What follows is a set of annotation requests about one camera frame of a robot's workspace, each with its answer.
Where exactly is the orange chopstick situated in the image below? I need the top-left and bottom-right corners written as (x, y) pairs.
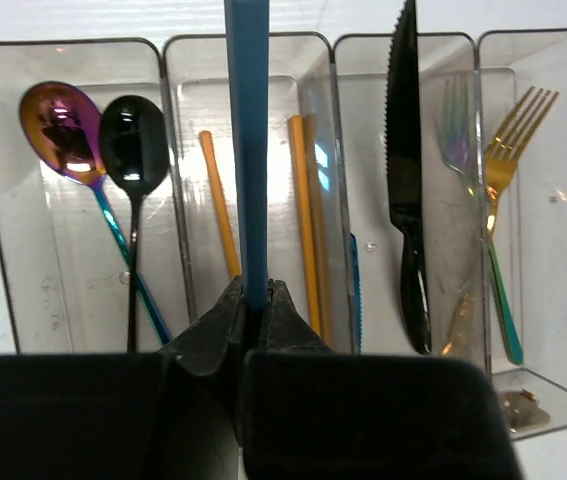
top-left (288, 115), bottom-right (332, 346)
top-left (199, 130), bottom-right (241, 278)

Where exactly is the black spoon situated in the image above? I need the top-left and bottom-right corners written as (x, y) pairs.
top-left (98, 95), bottom-right (169, 353)

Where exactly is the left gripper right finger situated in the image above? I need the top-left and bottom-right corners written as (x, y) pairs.
top-left (257, 279), bottom-right (332, 353)

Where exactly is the clear container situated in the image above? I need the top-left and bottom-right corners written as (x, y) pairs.
top-left (163, 32), bottom-right (356, 353)
top-left (478, 28), bottom-right (567, 439)
top-left (334, 32), bottom-right (489, 368)
top-left (0, 37), bottom-right (199, 355)

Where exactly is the blue knife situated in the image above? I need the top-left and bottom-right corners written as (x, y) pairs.
top-left (350, 232), bottom-right (362, 353)

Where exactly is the rainbow spoon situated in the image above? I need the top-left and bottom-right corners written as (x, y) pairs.
top-left (18, 81), bottom-right (171, 352)

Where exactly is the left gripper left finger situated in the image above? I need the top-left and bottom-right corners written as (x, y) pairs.
top-left (160, 276), bottom-right (243, 376)

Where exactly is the blue chopstick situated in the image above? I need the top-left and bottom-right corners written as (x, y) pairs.
top-left (224, 1), bottom-right (269, 312)

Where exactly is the black knife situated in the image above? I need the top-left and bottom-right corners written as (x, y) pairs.
top-left (385, 1), bottom-right (431, 355)

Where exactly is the gold fork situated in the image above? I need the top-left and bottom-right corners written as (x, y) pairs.
top-left (440, 85), bottom-right (560, 359)

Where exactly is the rainbow fork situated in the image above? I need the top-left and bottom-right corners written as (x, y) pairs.
top-left (440, 72), bottom-right (524, 366)

